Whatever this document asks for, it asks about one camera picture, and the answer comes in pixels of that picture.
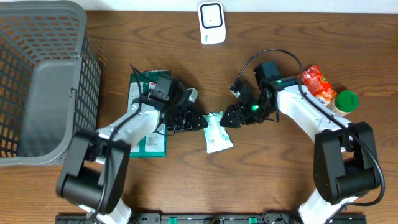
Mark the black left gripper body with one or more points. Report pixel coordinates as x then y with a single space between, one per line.
179 117

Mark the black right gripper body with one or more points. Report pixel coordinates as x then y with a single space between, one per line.
257 109

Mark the light green wipes pouch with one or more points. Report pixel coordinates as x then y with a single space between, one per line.
217 139

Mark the green 3M package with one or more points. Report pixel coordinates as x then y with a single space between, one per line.
154 144

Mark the red snack packet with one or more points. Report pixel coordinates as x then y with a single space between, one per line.
318 85

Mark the green lid jar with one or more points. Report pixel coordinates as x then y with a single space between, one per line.
344 103

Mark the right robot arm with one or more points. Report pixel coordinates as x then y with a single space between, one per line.
345 165

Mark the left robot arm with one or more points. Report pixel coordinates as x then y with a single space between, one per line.
94 171

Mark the white barcode scanner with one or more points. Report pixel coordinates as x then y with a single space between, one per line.
212 23

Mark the grey plastic mesh basket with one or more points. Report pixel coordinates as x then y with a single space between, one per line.
50 80

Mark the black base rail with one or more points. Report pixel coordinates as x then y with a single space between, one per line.
270 218

